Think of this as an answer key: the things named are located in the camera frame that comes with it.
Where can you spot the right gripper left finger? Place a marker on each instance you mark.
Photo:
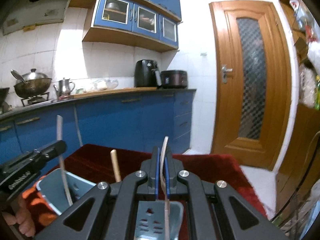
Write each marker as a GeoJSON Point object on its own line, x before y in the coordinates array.
{"type": "Point", "coordinates": [107, 211]}

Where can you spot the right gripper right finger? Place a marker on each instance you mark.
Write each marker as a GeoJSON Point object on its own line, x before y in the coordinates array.
{"type": "Point", "coordinates": [220, 202]}

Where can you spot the light blue utensil box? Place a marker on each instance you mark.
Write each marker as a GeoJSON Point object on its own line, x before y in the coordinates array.
{"type": "Point", "coordinates": [155, 219]}

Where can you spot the bamboo chopstick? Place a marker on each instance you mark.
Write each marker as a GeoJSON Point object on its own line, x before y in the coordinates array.
{"type": "Point", "coordinates": [115, 165]}

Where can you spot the steel fork white handle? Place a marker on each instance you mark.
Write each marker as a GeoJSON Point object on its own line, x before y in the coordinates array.
{"type": "Point", "coordinates": [59, 125]}

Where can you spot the person's left hand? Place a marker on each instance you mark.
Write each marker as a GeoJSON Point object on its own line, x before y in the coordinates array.
{"type": "Point", "coordinates": [20, 216]}

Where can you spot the gas stove burner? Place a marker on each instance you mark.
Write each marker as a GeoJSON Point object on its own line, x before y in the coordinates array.
{"type": "Point", "coordinates": [35, 99]}

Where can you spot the black wok far left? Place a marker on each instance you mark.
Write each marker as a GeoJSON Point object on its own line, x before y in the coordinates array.
{"type": "Point", "coordinates": [3, 95]}

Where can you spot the wok with lid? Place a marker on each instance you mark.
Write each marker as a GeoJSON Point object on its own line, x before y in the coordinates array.
{"type": "Point", "coordinates": [31, 84]}

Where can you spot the steel kettle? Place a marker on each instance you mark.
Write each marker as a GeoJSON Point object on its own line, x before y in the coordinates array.
{"type": "Point", "coordinates": [64, 87]}

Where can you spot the blue base cabinets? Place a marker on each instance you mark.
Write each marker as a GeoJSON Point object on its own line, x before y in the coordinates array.
{"type": "Point", "coordinates": [136, 121]}

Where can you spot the wooden niche shelf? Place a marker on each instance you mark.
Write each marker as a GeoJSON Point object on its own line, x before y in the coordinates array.
{"type": "Point", "coordinates": [306, 125]}

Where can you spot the dark rice cooker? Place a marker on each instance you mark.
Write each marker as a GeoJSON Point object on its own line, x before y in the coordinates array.
{"type": "Point", "coordinates": [174, 79]}

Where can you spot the wooden door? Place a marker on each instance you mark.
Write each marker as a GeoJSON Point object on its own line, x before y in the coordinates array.
{"type": "Point", "coordinates": [253, 106]}

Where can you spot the black air fryer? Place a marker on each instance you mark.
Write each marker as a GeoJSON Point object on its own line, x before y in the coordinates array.
{"type": "Point", "coordinates": [147, 74]}

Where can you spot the range hood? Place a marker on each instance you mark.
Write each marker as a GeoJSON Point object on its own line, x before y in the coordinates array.
{"type": "Point", "coordinates": [34, 12]}

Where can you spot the white plastic bag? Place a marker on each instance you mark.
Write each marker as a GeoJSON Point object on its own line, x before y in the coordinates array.
{"type": "Point", "coordinates": [314, 55]}

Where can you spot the metal door handle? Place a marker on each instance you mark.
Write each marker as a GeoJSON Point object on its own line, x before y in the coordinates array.
{"type": "Point", "coordinates": [224, 73]}

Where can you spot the blue glass-door wall cabinet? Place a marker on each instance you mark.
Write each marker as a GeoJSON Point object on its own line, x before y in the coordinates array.
{"type": "Point", "coordinates": [129, 23]}

